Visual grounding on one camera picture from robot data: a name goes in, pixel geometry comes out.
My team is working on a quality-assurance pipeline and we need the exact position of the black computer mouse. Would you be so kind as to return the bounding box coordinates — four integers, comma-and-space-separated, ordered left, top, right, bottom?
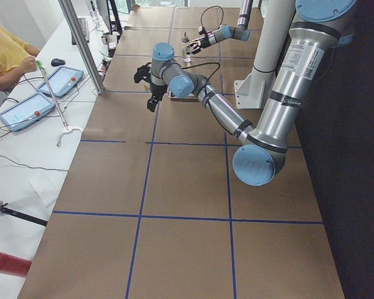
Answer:
50, 58, 65, 67

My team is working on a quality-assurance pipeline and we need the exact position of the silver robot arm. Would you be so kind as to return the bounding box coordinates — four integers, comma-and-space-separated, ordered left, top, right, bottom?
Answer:
186, 0, 253, 55
135, 1, 357, 186

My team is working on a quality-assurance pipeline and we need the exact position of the upper teach pendant tablet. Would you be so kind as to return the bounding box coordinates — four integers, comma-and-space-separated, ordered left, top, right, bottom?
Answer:
47, 65, 84, 98

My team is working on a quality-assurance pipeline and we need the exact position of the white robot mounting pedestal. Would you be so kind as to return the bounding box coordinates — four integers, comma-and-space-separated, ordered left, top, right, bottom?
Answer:
234, 0, 295, 109

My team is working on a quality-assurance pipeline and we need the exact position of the person in yellow shirt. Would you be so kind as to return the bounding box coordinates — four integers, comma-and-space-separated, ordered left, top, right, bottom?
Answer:
0, 26, 40, 93

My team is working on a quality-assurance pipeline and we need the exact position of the metal grabber rod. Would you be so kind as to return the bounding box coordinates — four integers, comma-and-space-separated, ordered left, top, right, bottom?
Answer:
36, 60, 84, 148

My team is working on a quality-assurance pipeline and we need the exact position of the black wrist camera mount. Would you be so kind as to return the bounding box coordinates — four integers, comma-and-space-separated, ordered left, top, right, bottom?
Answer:
133, 62, 151, 83

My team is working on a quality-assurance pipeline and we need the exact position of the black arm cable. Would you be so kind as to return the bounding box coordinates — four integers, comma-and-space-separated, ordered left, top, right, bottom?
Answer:
179, 62, 221, 91

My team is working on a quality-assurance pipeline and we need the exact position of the teach pendant tablet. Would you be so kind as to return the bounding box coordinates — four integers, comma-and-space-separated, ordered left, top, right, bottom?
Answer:
47, 65, 84, 98
0, 92, 55, 131

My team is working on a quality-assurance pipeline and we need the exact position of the red cylinder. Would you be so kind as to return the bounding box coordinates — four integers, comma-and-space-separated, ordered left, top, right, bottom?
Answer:
0, 252, 32, 278

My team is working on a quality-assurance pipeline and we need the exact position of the lower teach pendant tablet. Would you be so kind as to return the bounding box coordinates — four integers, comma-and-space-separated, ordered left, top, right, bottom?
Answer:
0, 92, 55, 131

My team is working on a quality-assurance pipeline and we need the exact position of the grey digital kitchen scale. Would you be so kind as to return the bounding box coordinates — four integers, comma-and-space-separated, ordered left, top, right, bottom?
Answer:
168, 90, 197, 101

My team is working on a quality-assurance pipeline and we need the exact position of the aluminium frame post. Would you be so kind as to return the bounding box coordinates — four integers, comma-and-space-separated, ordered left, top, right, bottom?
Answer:
58, 0, 105, 95

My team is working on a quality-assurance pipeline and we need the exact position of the clear glass sauce bottle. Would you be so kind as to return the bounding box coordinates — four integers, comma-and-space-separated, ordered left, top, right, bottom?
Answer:
181, 32, 191, 63

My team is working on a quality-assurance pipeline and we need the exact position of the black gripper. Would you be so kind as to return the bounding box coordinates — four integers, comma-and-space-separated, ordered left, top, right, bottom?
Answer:
147, 83, 168, 112
188, 31, 215, 55

